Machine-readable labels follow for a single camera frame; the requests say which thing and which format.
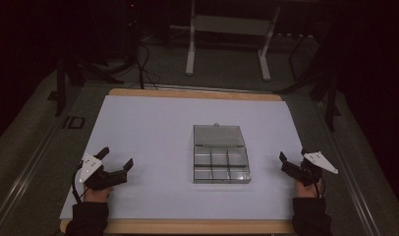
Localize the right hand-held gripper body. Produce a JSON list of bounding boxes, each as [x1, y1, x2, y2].
[[281, 150, 339, 188]]

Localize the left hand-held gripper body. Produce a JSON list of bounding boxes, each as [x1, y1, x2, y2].
[[79, 152, 129, 192]]

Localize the clear plastic compartment box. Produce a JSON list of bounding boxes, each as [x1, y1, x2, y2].
[[192, 122, 253, 185]]

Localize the person's right hand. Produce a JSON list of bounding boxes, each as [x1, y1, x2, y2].
[[295, 179, 319, 199]]

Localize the person's left hand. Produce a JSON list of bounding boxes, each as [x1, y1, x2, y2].
[[83, 185, 115, 204]]

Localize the white paper sheet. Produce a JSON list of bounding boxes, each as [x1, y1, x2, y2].
[[59, 94, 307, 221]]

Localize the black tripod stand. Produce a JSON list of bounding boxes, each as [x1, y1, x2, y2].
[[274, 32, 342, 133], [46, 55, 125, 117]]

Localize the white metal stand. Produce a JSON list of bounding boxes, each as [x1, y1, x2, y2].
[[185, 0, 282, 82]]

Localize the black cable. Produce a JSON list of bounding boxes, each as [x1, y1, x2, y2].
[[71, 163, 87, 205]]

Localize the black floor cables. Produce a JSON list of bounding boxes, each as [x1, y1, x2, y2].
[[122, 19, 162, 91]]

